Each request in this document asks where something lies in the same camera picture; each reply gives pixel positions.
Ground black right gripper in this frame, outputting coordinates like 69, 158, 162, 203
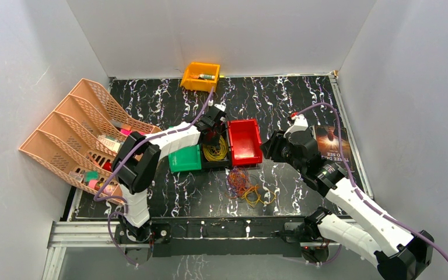
259, 129, 306, 173

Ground green plastic bin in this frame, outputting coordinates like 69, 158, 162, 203
168, 129, 202, 173

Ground red plastic bin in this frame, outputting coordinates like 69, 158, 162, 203
227, 118, 263, 166

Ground black plastic bin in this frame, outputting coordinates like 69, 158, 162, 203
199, 122, 232, 169

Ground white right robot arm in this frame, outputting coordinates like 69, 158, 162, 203
260, 130, 433, 279

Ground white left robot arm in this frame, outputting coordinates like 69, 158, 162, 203
111, 104, 226, 243

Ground dark book three days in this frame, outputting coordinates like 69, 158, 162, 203
313, 125, 353, 165

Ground green battery in bin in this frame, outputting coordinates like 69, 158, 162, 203
198, 73, 215, 80

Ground yellow plastic bin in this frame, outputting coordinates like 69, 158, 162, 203
180, 62, 221, 92

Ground white box in organizer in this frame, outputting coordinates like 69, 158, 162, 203
97, 134, 124, 153

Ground pink plastic file organizer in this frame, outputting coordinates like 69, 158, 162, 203
19, 79, 160, 194

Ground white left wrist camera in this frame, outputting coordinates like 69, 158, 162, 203
213, 104, 226, 111

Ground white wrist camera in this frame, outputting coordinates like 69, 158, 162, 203
285, 113, 309, 139
213, 104, 226, 111

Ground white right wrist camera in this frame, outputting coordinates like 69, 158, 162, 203
285, 113, 309, 139

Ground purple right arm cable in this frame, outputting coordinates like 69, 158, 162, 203
291, 102, 448, 280

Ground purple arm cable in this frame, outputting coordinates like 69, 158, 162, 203
92, 86, 215, 267
291, 102, 448, 280

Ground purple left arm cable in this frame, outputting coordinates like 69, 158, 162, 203
92, 86, 215, 267

